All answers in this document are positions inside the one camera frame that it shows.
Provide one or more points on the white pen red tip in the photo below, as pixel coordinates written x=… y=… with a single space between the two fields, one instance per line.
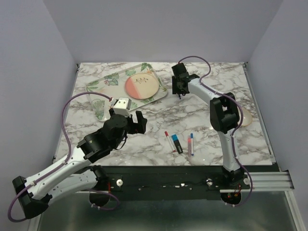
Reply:
x=170 y=142

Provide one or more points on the pink pen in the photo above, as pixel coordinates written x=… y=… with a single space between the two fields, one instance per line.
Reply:
x=189 y=146

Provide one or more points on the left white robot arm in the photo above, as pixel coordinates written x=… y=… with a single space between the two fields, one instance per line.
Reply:
x=73 y=172

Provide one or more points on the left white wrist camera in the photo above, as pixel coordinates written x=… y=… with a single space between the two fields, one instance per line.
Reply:
x=122 y=106

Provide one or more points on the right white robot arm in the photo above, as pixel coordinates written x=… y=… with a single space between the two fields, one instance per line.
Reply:
x=224 y=114

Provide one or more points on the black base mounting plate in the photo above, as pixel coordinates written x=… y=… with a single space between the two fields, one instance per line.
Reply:
x=145 y=183

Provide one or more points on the leaf patterned tray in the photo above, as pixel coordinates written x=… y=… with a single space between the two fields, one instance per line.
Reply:
x=113 y=85

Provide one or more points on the small patterned bowl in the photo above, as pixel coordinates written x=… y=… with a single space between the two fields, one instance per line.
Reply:
x=247 y=119

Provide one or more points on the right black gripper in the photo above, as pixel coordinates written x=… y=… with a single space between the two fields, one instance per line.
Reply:
x=174 y=90

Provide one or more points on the black marker blue tip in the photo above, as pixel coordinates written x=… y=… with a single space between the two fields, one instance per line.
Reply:
x=177 y=143

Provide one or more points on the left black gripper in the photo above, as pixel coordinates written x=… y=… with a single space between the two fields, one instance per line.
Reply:
x=140 y=127

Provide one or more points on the white pen blue tip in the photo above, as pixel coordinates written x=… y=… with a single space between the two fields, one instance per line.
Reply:
x=192 y=144

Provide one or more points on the pink cream plate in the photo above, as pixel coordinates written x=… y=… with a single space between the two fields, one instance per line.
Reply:
x=141 y=86

